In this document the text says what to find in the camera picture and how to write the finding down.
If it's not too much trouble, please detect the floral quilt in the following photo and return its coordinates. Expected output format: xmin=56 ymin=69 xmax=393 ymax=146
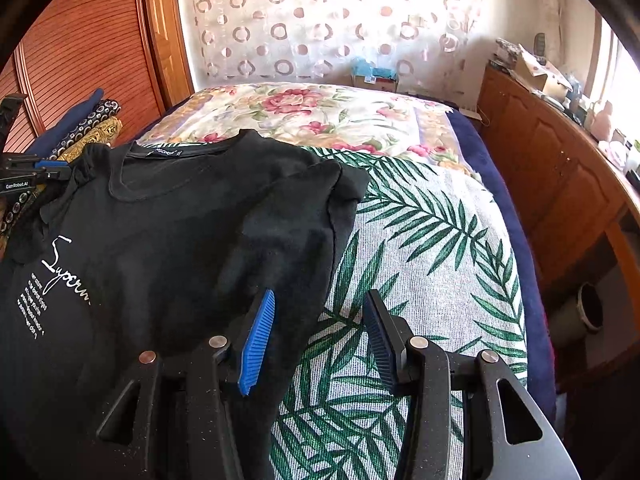
xmin=139 ymin=82 xmax=480 ymax=179

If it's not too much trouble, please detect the navy blue blanket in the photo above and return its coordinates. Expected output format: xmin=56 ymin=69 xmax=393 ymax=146
xmin=447 ymin=110 xmax=556 ymax=424

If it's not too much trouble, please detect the circle patterned sheer curtain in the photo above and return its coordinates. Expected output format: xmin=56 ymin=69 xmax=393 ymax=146
xmin=179 ymin=0 xmax=486 ymax=94

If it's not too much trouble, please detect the mustard gold folded cloth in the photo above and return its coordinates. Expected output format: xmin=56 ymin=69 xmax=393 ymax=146
xmin=56 ymin=116 xmax=122 ymax=162

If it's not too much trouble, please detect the grey waste bin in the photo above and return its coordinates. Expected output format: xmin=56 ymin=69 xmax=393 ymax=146
xmin=549 ymin=283 xmax=603 ymax=348

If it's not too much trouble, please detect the navy folded garment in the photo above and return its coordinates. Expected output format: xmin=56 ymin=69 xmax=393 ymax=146
xmin=25 ymin=88 xmax=104 ymax=158

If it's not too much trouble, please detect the palm leaf bedsheet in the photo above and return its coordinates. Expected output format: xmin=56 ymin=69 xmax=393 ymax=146
xmin=270 ymin=148 xmax=528 ymax=479

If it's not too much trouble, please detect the navy patterned folded cloth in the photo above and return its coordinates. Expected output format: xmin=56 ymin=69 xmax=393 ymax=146
xmin=1 ymin=100 xmax=120 ymax=244

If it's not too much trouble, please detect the black printed t-shirt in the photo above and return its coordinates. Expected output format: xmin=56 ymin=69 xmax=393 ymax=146
xmin=1 ymin=130 xmax=369 ymax=479

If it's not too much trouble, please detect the cardboard box on cabinet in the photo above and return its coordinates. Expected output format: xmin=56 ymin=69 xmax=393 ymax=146
xmin=514 ymin=44 xmax=572 ymax=102

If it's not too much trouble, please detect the box with blue cloth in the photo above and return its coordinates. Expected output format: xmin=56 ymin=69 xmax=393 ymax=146
xmin=350 ymin=58 xmax=398 ymax=92

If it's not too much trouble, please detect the long wooden cabinet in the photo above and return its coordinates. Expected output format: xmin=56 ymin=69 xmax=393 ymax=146
xmin=477 ymin=65 xmax=639 ymax=382

